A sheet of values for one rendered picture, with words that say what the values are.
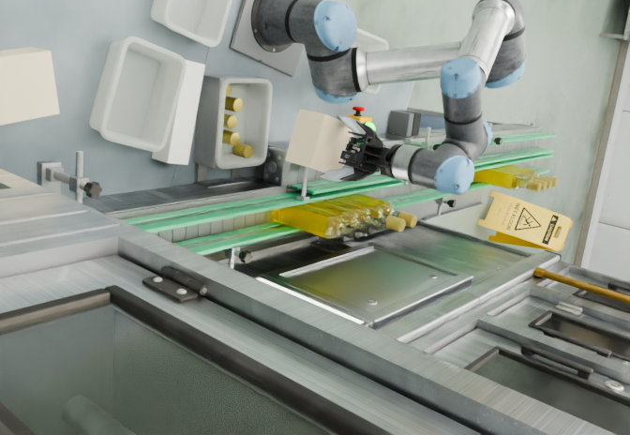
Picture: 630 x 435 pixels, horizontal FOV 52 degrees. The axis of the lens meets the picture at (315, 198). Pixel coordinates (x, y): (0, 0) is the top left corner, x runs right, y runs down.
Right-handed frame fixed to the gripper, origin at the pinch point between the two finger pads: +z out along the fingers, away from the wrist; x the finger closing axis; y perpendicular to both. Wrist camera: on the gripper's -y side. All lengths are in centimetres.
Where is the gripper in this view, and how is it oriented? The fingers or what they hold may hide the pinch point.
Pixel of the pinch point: (331, 146)
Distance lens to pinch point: 149.6
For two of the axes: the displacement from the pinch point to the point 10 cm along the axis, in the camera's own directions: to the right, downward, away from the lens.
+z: -7.6, -2.3, 6.1
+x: -2.7, 9.6, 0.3
